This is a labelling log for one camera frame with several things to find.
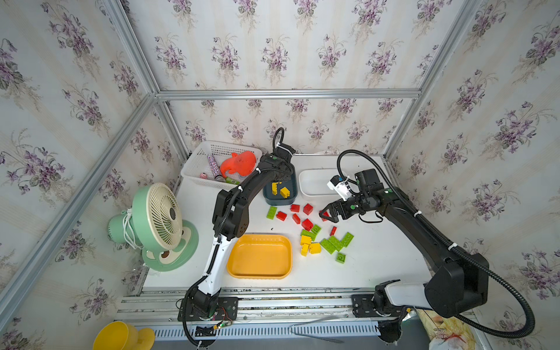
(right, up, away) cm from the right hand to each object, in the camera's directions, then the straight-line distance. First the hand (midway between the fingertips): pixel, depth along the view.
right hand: (335, 209), depth 79 cm
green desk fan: (-58, -2, -16) cm, 60 cm away
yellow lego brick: (-19, +4, +22) cm, 29 cm away
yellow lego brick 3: (-11, -16, +4) cm, 20 cm away
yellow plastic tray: (-29, -20, +7) cm, 36 cm away
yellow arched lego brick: (-23, +7, +24) cm, 34 cm away
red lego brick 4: (-13, -7, +14) cm, 20 cm away
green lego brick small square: (-5, -10, +12) cm, 17 cm away
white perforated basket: (-63, +20, +28) cm, 72 cm away
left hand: (-20, +12, +20) cm, 31 cm away
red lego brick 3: (-20, -6, +16) cm, 27 cm away
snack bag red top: (+29, -35, -15) cm, 48 cm away
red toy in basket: (-39, +18, +25) cm, 50 cm away
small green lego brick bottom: (+3, -20, +5) cm, 21 cm away
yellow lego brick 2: (-10, -14, +9) cm, 20 cm away
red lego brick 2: (-8, -3, +18) cm, 20 cm away
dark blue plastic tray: (-15, +8, +27) cm, 32 cm away
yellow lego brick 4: (-6, -17, +8) cm, 20 cm away
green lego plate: (-25, -4, +19) cm, 31 cm away
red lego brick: (-14, -3, +22) cm, 26 cm away
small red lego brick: (+1, -10, +9) cm, 14 cm away
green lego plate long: (-1, -17, +8) cm, 18 cm away
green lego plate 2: (-9, -12, +12) cm, 19 cm away
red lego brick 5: (-9, -9, +13) cm, 18 cm away
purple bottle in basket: (-55, +18, +31) cm, 66 cm away
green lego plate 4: (+7, -14, +11) cm, 19 cm away
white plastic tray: (-4, +9, +28) cm, 30 cm away
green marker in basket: (-46, +10, +26) cm, 54 cm away
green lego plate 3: (+2, -15, +9) cm, 18 cm away
